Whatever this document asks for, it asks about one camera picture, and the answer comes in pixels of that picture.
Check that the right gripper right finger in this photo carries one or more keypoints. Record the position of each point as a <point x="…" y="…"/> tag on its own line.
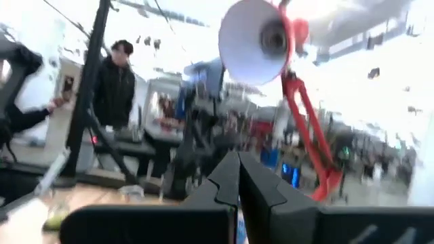
<point x="305" y="223"/>

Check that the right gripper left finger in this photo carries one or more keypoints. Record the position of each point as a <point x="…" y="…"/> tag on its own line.
<point x="152" y="223"/>

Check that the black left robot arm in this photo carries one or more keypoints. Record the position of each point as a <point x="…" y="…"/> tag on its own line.
<point x="20" y="64"/>

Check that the computer monitor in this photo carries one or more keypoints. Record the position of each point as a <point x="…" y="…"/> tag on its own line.
<point x="162" y="108"/>

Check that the person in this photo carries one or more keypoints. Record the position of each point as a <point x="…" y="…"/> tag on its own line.
<point x="113" y="88"/>

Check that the red desk lamp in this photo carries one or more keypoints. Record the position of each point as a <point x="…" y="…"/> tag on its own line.
<point x="251" y="51"/>

